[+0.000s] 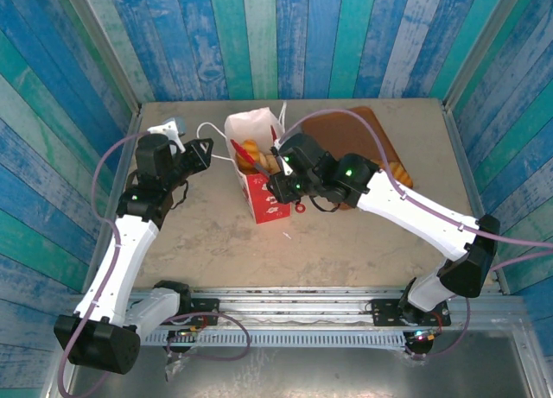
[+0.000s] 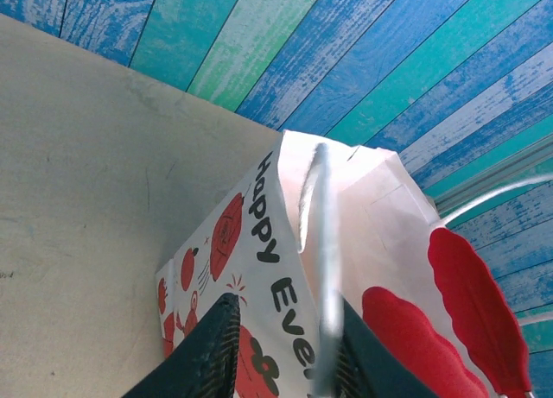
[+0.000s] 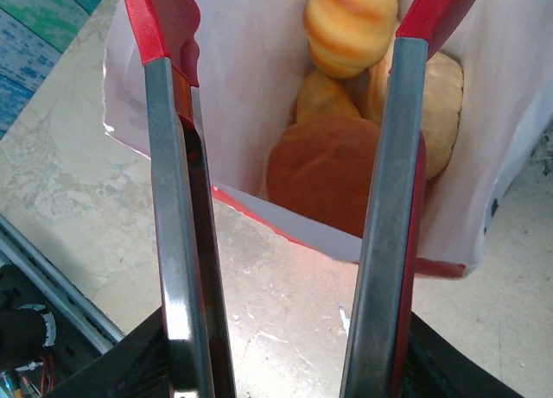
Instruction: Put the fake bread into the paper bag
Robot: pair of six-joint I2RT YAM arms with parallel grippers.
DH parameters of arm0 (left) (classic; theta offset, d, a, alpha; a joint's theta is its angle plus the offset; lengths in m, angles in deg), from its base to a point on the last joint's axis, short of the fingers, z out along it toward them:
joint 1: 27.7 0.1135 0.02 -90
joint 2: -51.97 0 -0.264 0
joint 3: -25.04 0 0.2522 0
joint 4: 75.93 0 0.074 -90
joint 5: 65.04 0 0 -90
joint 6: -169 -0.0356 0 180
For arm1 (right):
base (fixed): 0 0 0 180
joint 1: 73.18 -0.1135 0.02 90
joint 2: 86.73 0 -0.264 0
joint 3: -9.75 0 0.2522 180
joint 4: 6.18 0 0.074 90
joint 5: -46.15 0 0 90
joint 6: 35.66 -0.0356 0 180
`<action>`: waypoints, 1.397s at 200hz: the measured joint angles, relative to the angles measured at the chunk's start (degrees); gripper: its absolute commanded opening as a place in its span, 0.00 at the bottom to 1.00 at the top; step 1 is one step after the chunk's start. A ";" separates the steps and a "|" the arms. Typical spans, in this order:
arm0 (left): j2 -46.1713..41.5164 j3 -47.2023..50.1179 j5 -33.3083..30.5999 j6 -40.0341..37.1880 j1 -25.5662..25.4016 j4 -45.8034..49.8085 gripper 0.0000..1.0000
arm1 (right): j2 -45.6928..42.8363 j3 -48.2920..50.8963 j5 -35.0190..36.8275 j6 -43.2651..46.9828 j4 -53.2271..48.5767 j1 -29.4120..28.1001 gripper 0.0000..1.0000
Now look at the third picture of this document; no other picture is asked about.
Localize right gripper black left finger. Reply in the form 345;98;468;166
45;306;175;398

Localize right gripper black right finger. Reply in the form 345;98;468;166
404;311;526;398

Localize red steel kitchen tongs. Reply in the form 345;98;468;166
120;0;487;398

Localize round brown bun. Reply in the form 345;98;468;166
264;115;379;239

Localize ring donut bread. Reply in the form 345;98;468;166
360;50;466;181

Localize striped bread roll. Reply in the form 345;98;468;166
296;69;363;125

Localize white red printed paper bag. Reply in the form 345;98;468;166
101;0;553;281

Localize small plump orange croissant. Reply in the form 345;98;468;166
302;0;401;80

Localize aluminium rail frame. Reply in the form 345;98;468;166
0;214;124;356

